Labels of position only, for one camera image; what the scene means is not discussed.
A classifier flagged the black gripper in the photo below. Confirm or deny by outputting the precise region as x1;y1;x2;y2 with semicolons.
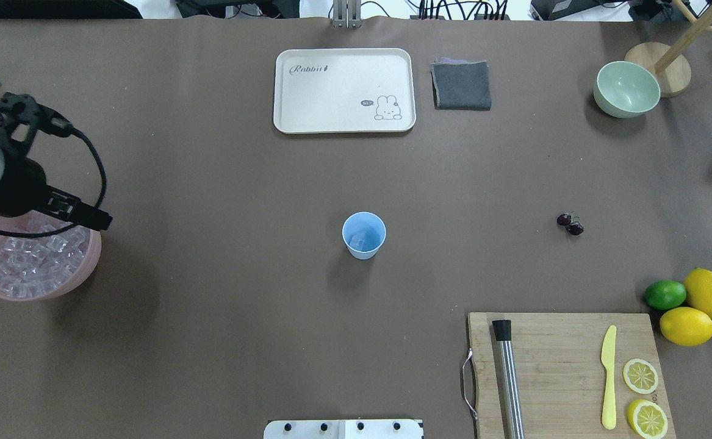
0;155;113;231

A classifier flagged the ice cube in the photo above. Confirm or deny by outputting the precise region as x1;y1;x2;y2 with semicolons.
348;229;375;252

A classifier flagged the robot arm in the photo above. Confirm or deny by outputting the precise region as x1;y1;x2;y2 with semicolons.
0;133;112;231

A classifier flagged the pile of clear ice cubes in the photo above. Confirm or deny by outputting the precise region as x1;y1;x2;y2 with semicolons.
0;226;92;299

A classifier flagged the light blue plastic cup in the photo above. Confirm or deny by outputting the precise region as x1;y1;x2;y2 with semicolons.
342;212;386;260

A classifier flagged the cream rabbit tray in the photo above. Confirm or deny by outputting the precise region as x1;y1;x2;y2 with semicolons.
273;48;416;135

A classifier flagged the grey folded cloth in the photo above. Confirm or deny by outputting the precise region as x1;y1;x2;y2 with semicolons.
431;58;492;110

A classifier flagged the steel muddler black tip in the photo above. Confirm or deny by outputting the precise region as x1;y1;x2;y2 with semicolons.
492;319;526;438

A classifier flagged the dark cherry left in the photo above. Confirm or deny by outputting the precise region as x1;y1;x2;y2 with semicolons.
556;212;574;228

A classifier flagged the wooden cutting board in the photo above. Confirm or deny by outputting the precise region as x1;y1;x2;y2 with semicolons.
467;312;662;438

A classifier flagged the yellow plastic knife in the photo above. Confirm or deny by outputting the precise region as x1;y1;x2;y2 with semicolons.
600;325;617;430

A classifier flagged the mint green bowl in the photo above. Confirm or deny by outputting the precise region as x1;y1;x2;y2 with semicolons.
593;61;661;119

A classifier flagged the lemon slice upper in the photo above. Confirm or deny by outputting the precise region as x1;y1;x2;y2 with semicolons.
622;358;660;394

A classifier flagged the lemon slice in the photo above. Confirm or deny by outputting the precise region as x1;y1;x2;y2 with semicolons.
622;358;660;394
627;398;670;438

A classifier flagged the green lime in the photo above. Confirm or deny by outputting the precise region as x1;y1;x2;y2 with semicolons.
644;280;687;311

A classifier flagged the lemon slice lower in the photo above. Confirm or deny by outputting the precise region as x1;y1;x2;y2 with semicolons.
627;398;670;438

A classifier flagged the wooden mug tree stand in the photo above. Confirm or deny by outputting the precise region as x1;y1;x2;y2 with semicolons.
624;1;712;98

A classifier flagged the yellow lemon lower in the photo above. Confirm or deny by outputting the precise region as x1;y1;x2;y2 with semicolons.
660;307;712;347

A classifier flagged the yellow lemon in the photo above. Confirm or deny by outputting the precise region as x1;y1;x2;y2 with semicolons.
683;268;712;319
660;307;712;347

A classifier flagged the yellow lemon upper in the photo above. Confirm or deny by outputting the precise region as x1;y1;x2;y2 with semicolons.
683;268;712;319

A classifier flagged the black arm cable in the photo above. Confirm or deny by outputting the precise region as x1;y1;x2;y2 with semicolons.
0;128;108;238

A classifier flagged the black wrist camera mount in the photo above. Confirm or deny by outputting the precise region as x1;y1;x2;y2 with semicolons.
0;92;84;157

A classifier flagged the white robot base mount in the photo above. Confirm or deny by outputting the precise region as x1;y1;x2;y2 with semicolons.
263;418;425;438

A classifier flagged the aluminium frame post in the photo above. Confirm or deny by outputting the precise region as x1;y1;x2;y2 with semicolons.
331;0;363;29

